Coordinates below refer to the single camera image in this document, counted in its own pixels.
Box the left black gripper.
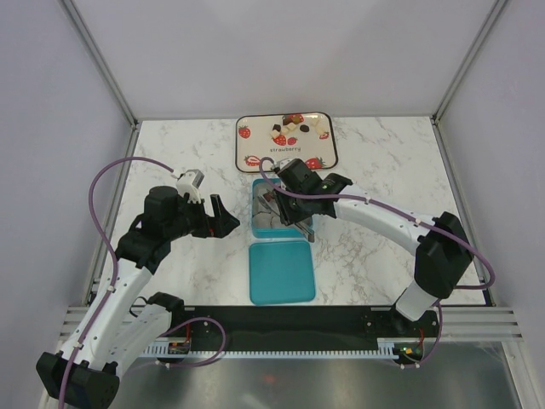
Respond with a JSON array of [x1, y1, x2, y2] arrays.
[[165, 193, 239, 241]]

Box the metal tongs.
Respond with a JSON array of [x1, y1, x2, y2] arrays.
[[257, 192, 315, 243]]

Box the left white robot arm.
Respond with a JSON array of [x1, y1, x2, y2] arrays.
[[36, 187, 240, 408]]

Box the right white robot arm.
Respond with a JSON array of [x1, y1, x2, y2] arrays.
[[278, 170, 473, 337]]

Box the teal tin box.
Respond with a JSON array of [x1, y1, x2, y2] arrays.
[[250, 179, 305, 239]]

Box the teal tin lid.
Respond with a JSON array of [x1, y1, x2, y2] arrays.
[[249, 240, 316, 305]]

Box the strawberry print tray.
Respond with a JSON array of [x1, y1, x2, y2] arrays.
[[235, 112, 339, 173]]

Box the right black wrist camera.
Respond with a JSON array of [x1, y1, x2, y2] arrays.
[[277, 158, 322, 194]]

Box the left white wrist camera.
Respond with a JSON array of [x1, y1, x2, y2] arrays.
[[171, 169, 204, 204]]

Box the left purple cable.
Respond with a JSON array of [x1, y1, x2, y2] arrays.
[[59, 158, 227, 404]]

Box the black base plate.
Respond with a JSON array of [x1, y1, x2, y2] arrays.
[[174, 306, 439, 356]]

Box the white slotted cable duct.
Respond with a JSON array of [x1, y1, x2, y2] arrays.
[[142, 338, 404, 359]]

